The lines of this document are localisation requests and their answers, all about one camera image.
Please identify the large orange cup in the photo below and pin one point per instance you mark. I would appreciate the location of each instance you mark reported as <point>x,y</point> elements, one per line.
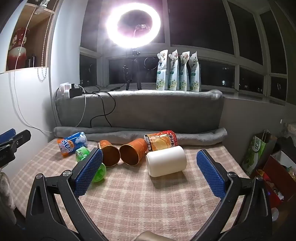
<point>131,154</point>

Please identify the red cardboard box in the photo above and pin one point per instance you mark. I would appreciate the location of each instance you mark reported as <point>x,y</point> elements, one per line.
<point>275,186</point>

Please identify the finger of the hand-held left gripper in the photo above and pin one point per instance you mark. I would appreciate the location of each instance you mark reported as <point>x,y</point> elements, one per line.
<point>5,157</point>
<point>21,137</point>

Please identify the blue and orange can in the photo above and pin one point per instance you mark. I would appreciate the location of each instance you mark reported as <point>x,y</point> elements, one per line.
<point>71,144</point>

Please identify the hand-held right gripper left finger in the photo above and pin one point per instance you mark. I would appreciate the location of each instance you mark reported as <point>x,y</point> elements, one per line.
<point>89,172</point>

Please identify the black charger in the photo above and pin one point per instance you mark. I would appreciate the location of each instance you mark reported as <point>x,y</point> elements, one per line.
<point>75,91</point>

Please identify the white cup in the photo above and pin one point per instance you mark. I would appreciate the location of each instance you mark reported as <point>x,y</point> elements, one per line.
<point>165,162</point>

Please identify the white power strip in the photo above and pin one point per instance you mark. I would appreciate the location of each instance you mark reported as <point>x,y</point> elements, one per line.
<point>64,89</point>

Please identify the red chips canister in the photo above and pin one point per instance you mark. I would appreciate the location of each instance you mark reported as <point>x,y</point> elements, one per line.
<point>161,141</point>

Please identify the pink plaid blanket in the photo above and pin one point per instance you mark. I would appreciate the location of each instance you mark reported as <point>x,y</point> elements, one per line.
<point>138,199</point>

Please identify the red and white vase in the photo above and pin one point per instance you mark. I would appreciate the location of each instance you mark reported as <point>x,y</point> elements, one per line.
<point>19,54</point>

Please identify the green plastic bottle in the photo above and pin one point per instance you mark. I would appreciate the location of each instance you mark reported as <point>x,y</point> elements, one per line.
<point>100,172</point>

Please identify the white green stand-up pouch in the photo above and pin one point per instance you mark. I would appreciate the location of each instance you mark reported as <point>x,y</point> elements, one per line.
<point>162,73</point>
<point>174,74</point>
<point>195,75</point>
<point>184,73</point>

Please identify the white window frame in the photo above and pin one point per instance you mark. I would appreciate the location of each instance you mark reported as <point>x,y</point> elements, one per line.
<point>209,54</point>

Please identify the black tripod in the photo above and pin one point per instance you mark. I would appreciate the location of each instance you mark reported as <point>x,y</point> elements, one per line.
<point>133,67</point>

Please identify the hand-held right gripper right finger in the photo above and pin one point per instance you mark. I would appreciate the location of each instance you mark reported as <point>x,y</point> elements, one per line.
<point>211,177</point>

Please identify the green paper bag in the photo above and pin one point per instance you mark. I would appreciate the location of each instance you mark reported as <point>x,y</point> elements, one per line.
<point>255,153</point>

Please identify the small orange cup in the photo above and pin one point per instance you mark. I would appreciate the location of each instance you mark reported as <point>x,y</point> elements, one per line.
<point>111,158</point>

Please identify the wooden shelf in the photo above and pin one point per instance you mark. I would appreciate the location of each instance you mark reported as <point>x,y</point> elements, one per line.
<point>39,34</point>

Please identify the white fluffy cloth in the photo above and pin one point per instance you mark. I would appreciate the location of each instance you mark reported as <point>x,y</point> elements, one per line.
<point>5,187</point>

